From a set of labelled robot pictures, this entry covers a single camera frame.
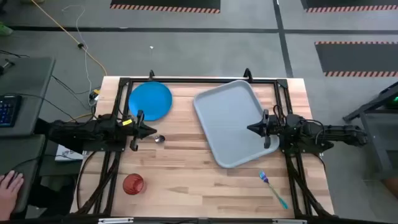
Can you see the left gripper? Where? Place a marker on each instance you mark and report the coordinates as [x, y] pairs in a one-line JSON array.
[[139, 130]]

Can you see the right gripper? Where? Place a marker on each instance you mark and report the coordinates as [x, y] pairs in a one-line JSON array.
[[266, 129]]

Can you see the blue round plate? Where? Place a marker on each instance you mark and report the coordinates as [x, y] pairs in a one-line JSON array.
[[150, 99]]

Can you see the red translucent cup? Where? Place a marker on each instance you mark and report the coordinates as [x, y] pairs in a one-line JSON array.
[[133, 184]]

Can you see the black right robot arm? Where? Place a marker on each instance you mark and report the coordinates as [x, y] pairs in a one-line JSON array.
[[326, 132]]

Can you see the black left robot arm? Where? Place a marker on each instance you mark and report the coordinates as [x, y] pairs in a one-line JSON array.
[[77, 133]]

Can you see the grey plastic tray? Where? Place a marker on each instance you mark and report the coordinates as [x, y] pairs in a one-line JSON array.
[[230, 124]]

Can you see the black table clamp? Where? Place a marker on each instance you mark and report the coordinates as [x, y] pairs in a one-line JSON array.
[[151, 74], [247, 74]]

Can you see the white paper sheet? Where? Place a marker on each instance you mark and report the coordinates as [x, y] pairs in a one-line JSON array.
[[66, 154]]

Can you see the black metal table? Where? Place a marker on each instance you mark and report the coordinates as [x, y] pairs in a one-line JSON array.
[[373, 105]]

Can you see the black hazard-striped floor mat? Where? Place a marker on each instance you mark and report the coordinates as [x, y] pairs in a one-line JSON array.
[[351, 3], [164, 3], [357, 57]]

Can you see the grey desk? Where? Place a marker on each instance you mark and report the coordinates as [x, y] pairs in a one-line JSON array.
[[28, 161], [28, 84]]

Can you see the black backlit keyboard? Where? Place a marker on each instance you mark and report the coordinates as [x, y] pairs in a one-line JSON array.
[[9, 110]]

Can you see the person's hand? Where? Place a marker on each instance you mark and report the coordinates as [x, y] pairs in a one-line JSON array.
[[9, 194]]

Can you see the person's shoe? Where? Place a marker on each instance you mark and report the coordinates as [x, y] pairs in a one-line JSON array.
[[4, 29]]

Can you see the black aluminium rig frame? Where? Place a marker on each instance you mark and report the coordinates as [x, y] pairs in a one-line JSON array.
[[180, 80]]

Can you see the silver metal bracket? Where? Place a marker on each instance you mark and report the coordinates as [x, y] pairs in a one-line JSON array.
[[115, 220], [289, 221]]

